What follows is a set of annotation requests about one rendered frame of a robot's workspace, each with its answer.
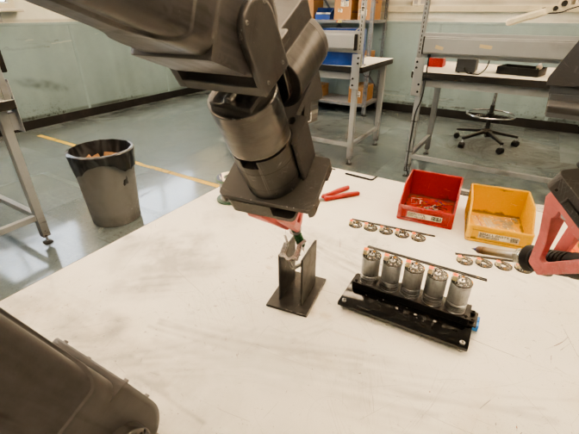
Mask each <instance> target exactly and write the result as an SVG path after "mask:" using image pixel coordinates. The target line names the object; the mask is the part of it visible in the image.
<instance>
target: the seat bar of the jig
mask: <svg viewBox="0 0 579 434"><path fill-rule="evenodd" d="M380 279H381V277H380V276H379V277H378V283H377V284H375V285H366V284H363V283H362V282H361V281H360V274H359V273H357V274H356V276H355V277H354V279H353V280H352V287H353V288H357V289H360V290H363V291H365V292H368V293H371V294H374V295H378V296H381V297H383V298H386V299H389V300H392V301H395V302H398V303H401V304H403V305H406V306H409V307H413V308H416V309H419V310H421V311H424V312H427V313H431V314H434V315H437V316H439V317H442V318H444V319H448V320H451V321H454V322H457V323H459V324H462V325H465V326H467V325H468V323H469V320H470V312H471V308H472V305H470V304H467V307H466V309H465V312H464V313H463V314H454V313H450V312H449V311H447V310H446V309H445V299H446V297H444V296H443V300H442V303H441V305H440V306H438V307H431V306H428V305H427V304H425V303H424V302H423V301H422V299H421V297H422V294H423V289H421V290H420V296H419V298H417V299H413V300H412V299H408V298H405V297H403V296H402V295H401V293H400V290H401V285H402V284H401V283H400V282H399V286H398V290H397V291H395V292H387V291H384V290H382V289H381V288H380V286H379V285H380Z"/></svg>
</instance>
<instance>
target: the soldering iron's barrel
mask: <svg viewBox="0 0 579 434"><path fill-rule="evenodd" d="M520 250H521V249H520V248H517V249H516V250H515V251H506V250H501V249H495V248H489V247H485V246H478V247H477V248H476V252H477V253H480V254H483V255H490V256H495V257H504V258H508V259H513V262H515V263H517V264H519V260H518V257H519V253H520Z"/></svg>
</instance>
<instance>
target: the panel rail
mask: <svg viewBox="0 0 579 434"><path fill-rule="evenodd" d="M367 248H370V249H373V250H375V251H381V252H385V253H388V254H391V255H394V256H395V257H403V258H406V259H409V260H413V261H415V262H416V263H422V264H427V265H431V266H433V267H437V268H439V269H443V270H449V271H451V272H455V273H458V274H461V275H463V276H469V277H473V278H476V279H479V280H482V281H485V282H486V281H487V280H488V279H487V278H483V277H480V276H475V275H472V274H469V273H465V272H463V271H459V270H454V269H450V268H447V267H444V266H441V265H437V264H435V263H429V262H426V261H423V260H419V259H416V258H413V257H408V256H404V255H402V254H398V253H395V252H392V251H386V250H383V249H380V248H376V247H374V246H370V245H368V246H367Z"/></svg>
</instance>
